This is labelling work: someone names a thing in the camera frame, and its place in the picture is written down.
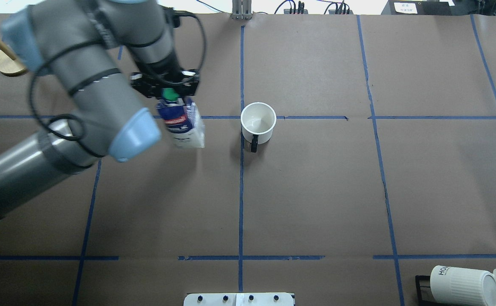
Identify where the white smiley mug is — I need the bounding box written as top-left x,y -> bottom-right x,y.
240,102 -> 277,153

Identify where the blue white milk carton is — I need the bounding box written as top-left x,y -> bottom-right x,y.
156,88 -> 205,148

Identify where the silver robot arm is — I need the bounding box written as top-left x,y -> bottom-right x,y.
0,0 -> 182,221

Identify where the black box with label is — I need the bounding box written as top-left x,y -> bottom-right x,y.
380,0 -> 457,16

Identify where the white mug lower rack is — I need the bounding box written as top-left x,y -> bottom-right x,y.
430,265 -> 496,306

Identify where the wooden mug tree stand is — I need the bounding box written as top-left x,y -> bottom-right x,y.
0,39 -> 28,77

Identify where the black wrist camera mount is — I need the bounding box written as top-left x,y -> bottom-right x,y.
130,69 -> 201,99

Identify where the aluminium frame post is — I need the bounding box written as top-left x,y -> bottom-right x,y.
231,0 -> 253,20

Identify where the white pedestal column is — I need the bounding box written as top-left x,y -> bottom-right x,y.
183,292 -> 296,306

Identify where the black wire mug rack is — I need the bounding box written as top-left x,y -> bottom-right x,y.
415,275 -> 435,305

